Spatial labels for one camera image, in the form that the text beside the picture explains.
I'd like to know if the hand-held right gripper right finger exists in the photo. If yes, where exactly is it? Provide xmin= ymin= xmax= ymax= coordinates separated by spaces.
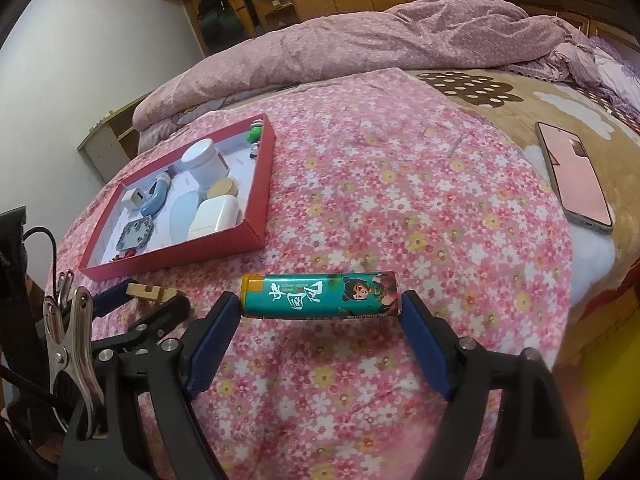
xmin=400 ymin=290 xmax=586 ymax=480

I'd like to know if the white earbud case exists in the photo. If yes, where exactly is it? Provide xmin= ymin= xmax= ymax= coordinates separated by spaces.
xmin=187 ymin=195 xmax=242 ymax=241

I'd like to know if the pale blue oval case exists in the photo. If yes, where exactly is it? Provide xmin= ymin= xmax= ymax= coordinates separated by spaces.
xmin=169 ymin=191 xmax=203 ymax=241

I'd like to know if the large silver spring clamp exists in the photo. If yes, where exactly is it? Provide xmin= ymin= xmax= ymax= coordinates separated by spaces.
xmin=42 ymin=285 xmax=108 ymax=436

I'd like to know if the thin black cable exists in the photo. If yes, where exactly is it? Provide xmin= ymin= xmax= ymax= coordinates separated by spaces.
xmin=22 ymin=226 xmax=58 ymax=281

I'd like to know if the grey metal hinge plate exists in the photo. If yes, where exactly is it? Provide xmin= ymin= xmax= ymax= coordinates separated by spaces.
xmin=116 ymin=216 xmax=155 ymax=252

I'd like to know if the dark hanging jacket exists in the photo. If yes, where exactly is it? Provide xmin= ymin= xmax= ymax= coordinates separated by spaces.
xmin=196 ymin=0 xmax=246 ymax=53

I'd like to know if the round wooden lid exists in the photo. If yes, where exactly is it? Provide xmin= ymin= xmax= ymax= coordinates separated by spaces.
xmin=206 ymin=176 xmax=240 ymax=200

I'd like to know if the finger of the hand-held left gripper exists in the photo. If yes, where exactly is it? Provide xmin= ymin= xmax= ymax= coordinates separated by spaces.
xmin=90 ymin=295 xmax=192 ymax=356
xmin=90 ymin=277 xmax=138 ymax=318

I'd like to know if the pink dotted quilt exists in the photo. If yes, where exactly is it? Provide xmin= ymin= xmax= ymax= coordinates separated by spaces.
xmin=132 ymin=0 xmax=606 ymax=131

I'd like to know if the black braided cable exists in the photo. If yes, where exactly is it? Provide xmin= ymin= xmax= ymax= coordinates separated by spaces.
xmin=0 ymin=365 xmax=68 ymax=431

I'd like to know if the shallow red cardboard box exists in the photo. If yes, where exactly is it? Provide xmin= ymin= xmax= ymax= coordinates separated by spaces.
xmin=79 ymin=112 xmax=277 ymax=282

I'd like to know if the small silver spring clamp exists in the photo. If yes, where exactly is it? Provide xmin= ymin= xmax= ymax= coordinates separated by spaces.
xmin=56 ymin=270 xmax=76 ymax=306

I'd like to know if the green printed lighter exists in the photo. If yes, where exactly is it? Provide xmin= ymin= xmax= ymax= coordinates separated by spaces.
xmin=240 ymin=270 xmax=402 ymax=321

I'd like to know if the pale green shelf unit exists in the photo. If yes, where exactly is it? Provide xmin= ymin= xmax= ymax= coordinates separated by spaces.
xmin=76 ymin=91 xmax=153 ymax=183

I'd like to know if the phone in pink case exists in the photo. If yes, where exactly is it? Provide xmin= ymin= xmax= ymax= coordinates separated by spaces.
xmin=535 ymin=120 xmax=615 ymax=235

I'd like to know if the curved grey-blue plastic piece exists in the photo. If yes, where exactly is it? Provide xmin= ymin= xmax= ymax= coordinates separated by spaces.
xmin=140 ymin=172 xmax=173 ymax=217

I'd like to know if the pink floral blanket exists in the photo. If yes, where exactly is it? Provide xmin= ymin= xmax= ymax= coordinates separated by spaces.
xmin=45 ymin=67 xmax=573 ymax=480

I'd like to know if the green toy figure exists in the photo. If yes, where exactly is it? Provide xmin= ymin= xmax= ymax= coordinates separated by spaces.
xmin=247 ymin=119 xmax=265 ymax=158

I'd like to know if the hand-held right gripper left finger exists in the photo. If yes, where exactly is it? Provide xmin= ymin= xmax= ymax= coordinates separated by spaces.
xmin=60 ymin=291 xmax=241 ymax=480

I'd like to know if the notched wooden block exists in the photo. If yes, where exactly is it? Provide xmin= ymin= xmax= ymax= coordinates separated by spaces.
xmin=125 ymin=281 xmax=176 ymax=306

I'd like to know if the white round jar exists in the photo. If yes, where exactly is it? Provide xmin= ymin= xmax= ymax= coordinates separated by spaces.
xmin=181 ymin=139 xmax=227 ymax=188

